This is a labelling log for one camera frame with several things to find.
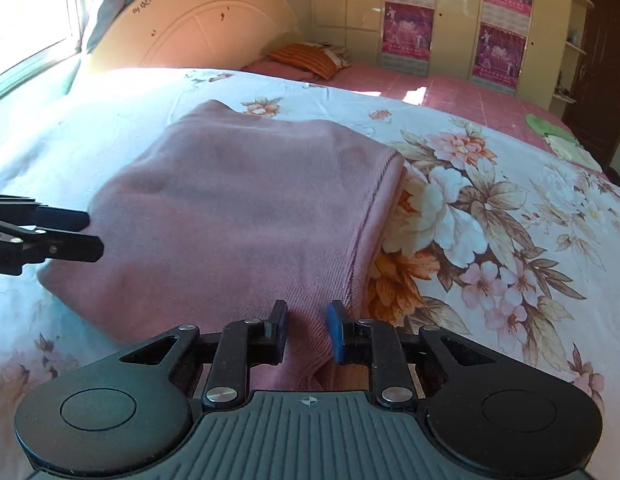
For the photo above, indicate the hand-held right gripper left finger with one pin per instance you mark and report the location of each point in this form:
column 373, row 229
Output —
column 280, row 332

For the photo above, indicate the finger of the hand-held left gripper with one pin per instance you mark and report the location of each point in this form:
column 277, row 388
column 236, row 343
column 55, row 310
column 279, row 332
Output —
column 80, row 249
column 65, row 219

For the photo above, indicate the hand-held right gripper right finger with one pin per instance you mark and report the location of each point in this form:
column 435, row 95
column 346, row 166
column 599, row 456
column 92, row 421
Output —
column 336, row 335

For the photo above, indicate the pink knit shirt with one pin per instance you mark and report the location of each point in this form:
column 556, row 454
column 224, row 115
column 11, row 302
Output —
column 240, row 200

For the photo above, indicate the floral bed sheet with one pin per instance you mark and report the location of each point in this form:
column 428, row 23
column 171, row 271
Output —
column 489, row 220

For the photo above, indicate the window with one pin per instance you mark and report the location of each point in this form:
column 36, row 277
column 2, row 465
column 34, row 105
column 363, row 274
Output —
column 30, row 15

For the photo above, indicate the pale blue curtain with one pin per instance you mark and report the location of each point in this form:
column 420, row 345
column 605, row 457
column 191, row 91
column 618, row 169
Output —
column 107, row 5

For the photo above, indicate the cream arched headboard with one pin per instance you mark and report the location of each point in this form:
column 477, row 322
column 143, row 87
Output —
column 200, row 25

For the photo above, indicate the pink pillow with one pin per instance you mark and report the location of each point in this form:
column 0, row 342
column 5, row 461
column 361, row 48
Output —
column 270, row 67

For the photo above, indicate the pink checked bed sheet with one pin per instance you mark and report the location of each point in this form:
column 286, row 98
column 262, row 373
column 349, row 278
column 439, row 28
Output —
column 464, row 95

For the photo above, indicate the orange striped pillow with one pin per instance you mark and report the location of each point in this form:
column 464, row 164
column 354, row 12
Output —
column 302, row 57

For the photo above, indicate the white patterned pillow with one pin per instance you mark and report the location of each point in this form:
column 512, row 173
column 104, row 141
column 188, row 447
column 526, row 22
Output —
column 340, row 52

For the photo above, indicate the green folded cloth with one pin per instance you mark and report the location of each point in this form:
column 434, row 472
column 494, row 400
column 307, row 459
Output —
column 547, row 125

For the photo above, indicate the white folded cloth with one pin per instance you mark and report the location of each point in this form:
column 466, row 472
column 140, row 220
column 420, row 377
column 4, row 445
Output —
column 572, row 152

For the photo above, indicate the dark shelf clutter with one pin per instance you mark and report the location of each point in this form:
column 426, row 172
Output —
column 562, row 95

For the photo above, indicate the cream wardrobe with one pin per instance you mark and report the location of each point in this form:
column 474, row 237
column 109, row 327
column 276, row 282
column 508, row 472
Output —
column 454, row 10

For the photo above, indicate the cream corner shelf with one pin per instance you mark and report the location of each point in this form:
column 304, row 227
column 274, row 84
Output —
column 572, row 70

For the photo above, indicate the blue bottle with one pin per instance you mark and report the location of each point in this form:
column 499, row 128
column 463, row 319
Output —
column 572, row 36

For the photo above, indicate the dark wooden door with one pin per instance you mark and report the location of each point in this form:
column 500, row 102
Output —
column 607, row 60

